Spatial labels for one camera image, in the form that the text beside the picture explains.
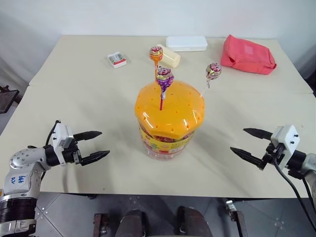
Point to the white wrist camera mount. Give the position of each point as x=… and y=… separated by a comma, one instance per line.
x=60, y=137
x=288, y=139

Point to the lollipop jar with orange lid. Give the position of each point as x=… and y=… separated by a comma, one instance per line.
x=169, y=118

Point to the dark metal table leg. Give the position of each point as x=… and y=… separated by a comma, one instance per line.
x=100, y=225

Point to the dark rounded robot foot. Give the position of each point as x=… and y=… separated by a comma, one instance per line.
x=132, y=223
x=193, y=222

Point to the orange wrapped lollipop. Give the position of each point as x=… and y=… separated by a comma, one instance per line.
x=156, y=55

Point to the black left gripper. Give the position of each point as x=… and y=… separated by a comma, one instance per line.
x=73, y=152

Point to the small red white card box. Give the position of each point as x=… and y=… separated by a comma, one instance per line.
x=117, y=60

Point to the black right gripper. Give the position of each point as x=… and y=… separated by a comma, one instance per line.
x=272, y=153

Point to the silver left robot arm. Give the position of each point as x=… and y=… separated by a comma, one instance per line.
x=23, y=172

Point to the metal table leg bracket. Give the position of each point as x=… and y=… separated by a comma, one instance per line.
x=234, y=214

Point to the purple wrapped lollipop red stick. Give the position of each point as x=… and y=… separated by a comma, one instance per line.
x=164, y=82

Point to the cream cylindrical roll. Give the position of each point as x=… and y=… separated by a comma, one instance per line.
x=170, y=58

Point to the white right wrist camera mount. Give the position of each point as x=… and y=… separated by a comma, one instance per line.
x=288, y=139

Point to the red wrapped lollipop white stick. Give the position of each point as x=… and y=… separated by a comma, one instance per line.
x=212, y=72

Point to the black frame beside table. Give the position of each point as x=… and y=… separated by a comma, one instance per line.
x=7, y=98

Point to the white rectangular plastic box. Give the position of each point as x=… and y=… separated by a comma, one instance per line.
x=186, y=43

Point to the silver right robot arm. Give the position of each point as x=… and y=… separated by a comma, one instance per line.
x=306, y=168

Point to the red fabric pouch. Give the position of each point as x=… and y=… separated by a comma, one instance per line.
x=247, y=54

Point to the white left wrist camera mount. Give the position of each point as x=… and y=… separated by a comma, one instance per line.
x=60, y=137

